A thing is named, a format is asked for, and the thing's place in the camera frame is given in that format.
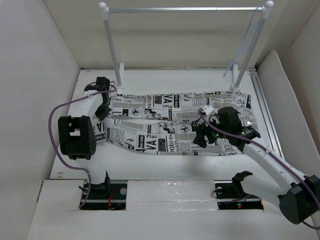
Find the black white newspaper print trousers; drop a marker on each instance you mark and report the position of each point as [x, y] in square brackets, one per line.
[165, 124]

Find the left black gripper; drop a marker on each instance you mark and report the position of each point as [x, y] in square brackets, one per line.
[101, 115]

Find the clear blue plastic hanger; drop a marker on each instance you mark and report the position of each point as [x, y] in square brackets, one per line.
[245, 39]

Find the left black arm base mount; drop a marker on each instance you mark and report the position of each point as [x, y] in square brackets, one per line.
[110, 195]

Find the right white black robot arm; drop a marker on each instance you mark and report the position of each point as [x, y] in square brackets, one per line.
[296, 194]

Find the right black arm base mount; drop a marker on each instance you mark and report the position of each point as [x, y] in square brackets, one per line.
[231, 196]

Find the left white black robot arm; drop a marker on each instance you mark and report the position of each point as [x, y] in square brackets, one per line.
[77, 138]

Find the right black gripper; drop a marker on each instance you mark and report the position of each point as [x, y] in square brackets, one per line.
[202, 130]

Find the aluminium rail right side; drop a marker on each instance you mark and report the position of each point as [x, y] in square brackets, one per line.
[271, 132]

